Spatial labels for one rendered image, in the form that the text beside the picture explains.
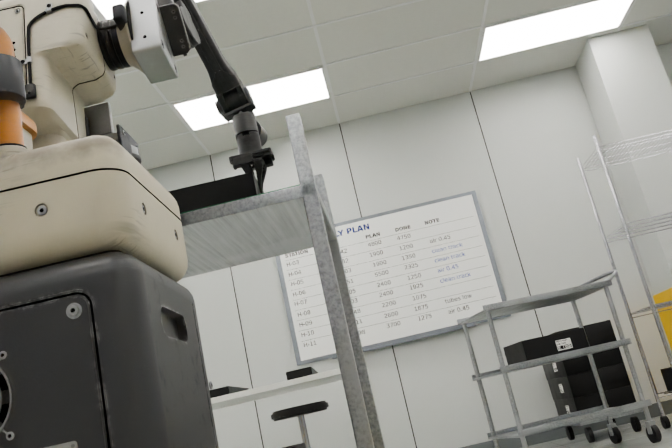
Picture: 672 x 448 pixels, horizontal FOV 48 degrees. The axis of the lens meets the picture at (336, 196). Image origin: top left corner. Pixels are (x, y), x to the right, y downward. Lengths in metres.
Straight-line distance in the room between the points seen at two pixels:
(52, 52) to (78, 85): 0.09
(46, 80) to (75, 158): 0.47
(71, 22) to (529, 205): 5.62
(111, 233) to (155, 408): 0.17
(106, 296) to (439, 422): 5.66
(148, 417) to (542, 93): 6.40
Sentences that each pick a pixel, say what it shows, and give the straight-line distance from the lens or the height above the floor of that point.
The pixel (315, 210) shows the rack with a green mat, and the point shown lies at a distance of 1.49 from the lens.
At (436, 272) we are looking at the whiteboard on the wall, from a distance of 6.38.
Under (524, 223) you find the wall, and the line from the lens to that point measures 6.55.
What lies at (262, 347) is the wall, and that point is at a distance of 6.44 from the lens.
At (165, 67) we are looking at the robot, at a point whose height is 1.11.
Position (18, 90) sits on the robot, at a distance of 0.84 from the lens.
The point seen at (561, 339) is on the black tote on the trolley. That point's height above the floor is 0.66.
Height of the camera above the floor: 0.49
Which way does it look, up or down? 16 degrees up
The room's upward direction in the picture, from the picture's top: 13 degrees counter-clockwise
